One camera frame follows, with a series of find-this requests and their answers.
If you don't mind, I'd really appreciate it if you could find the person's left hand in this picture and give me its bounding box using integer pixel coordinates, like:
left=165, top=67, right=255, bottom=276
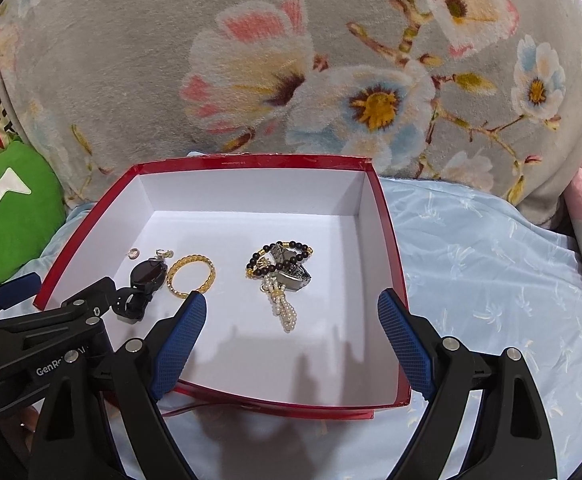
left=18, top=406, right=40, bottom=448

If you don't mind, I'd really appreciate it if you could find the light blue palm bedsheet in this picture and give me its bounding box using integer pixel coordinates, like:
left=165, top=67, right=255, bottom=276
left=26, top=178, right=582, bottom=479

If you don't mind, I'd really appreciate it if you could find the grey floral blanket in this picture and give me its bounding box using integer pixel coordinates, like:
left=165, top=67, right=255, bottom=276
left=0, top=0, right=582, bottom=224

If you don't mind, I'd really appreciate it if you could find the green round cushion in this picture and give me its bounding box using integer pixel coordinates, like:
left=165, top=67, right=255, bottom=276
left=0, top=142, right=67, bottom=283

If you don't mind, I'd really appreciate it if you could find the silver metal watch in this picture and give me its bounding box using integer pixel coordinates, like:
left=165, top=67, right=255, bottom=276
left=270, top=240, right=312, bottom=292

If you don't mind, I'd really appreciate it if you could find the pearl bracelet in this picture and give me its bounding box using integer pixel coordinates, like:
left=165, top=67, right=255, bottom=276
left=259, top=275, right=299, bottom=335

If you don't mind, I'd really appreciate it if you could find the black bead bracelet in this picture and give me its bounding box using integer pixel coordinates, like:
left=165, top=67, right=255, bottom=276
left=244, top=239, right=316, bottom=280

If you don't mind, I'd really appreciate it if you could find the black smartwatch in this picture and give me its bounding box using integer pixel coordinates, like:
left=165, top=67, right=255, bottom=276
left=112, top=258, right=167, bottom=322

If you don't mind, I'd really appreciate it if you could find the gold chain bangle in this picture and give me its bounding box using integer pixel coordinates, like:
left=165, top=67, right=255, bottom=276
left=165, top=254, right=216, bottom=299

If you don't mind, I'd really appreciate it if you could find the red jewelry box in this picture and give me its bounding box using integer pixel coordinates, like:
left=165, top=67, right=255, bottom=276
left=35, top=155, right=411, bottom=419

